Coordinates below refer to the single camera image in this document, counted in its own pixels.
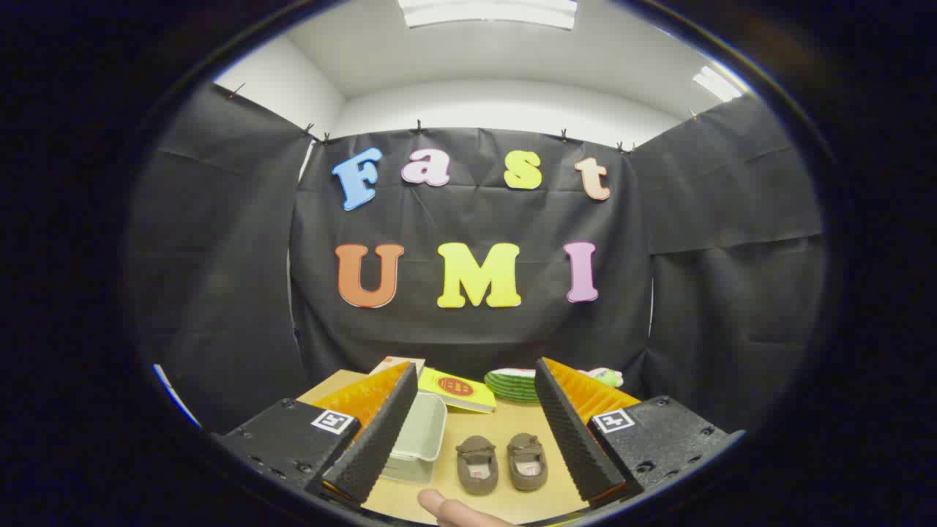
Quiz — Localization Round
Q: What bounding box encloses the brown moccasin shoe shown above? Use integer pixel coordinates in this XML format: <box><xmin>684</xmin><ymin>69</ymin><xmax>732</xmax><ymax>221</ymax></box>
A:
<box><xmin>456</xmin><ymin>436</ymin><xmax>500</xmax><ymax>496</ymax></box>
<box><xmin>507</xmin><ymin>433</ymin><xmax>548</xmax><ymax>492</ymax></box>

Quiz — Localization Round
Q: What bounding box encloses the yellow book with red circle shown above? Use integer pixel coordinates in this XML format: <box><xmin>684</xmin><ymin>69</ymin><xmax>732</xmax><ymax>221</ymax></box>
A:
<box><xmin>417</xmin><ymin>367</ymin><xmax>497</xmax><ymax>414</ymax></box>

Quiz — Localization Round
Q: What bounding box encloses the watermelon slice plush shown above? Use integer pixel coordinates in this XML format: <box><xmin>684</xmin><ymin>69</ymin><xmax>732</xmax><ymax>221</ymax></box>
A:
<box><xmin>484</xmin><ymin>368</ymin><xmax>542</xmax><ymax>405</ymax></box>

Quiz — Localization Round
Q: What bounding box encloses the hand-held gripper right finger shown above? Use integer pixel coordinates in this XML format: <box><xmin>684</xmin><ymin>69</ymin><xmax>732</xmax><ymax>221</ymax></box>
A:
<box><xmin>534</xmin><ymin>356</ymin><xmax>746</xmax><ymax>507</ymax></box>

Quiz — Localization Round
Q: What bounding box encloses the white fabric storage box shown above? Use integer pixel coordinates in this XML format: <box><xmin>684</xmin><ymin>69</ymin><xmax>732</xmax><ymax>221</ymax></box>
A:
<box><xmin>379</xmin><ymin>410</ymin><xmax>444</xmax><ymax>485</ymax></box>

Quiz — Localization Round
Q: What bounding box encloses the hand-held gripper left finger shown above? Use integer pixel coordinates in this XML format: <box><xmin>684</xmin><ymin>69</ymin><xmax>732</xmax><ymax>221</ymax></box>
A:
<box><xmin>212</xmin><ymin>361</ymin><xmax>419</xmax><ymax>507</ymax></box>

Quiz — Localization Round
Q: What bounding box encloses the ceiling light panel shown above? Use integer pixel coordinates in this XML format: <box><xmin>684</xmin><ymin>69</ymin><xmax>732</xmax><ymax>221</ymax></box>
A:
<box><xmin>692</xmin><ymin>66</ymin><xmax>745</xmax><ymax>102</ymax></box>

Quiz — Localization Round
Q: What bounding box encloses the pink and green plush toy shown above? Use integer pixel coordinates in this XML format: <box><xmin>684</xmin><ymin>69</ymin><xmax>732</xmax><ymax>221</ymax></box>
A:
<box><xmin>578</xmin><ymin>367</ymin><xmax>624</xmax><ymax>389</ymax></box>

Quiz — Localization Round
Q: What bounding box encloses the beige paperback book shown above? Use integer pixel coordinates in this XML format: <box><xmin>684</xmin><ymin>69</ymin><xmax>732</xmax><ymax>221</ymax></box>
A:
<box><xmin>368</xmin><ymin>356</ymin><xmax>426</xmax><ymax>378</ymax></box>

